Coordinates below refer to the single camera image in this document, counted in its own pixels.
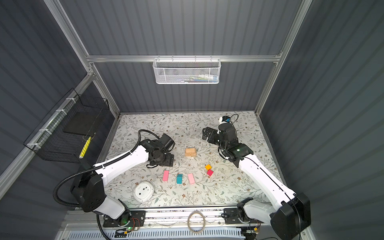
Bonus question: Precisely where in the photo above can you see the dark pink rectangular block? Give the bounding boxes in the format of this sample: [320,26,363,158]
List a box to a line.
[163,170,169,182]

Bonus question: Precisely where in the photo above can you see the arched natural wood block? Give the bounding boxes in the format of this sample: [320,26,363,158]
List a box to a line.
[185,148,197,157]

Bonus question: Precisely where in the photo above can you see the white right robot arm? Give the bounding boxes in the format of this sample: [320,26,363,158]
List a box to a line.
[202,122,312,240]

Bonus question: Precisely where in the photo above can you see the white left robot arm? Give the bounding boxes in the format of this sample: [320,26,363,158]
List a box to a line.
[71,134,175,220]

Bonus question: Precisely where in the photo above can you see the teal wood block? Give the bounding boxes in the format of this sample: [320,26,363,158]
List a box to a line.
[177,174,183,185]

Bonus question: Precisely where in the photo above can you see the light pink wood block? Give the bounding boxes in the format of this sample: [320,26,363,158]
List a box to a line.
[188,173,196,185]

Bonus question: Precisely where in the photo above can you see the white round smart speaker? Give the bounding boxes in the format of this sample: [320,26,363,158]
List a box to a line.
[133,181,155,203]

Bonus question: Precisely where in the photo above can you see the roll of clear tape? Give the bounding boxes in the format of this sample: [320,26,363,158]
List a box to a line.
[187,211,207,234]

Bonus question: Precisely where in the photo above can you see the yellow green marker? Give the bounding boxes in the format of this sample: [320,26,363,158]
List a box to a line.
[79,137,92,159]

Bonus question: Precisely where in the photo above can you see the white wire mesh basket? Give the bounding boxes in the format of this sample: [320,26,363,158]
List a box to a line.
[153,60,222,85]

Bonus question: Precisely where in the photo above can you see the black wire basket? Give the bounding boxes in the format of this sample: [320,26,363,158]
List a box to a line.
[24,91,112,164]

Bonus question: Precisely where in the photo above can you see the black corrugated cable conduit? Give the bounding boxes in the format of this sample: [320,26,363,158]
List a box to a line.
[52,129,160,240]

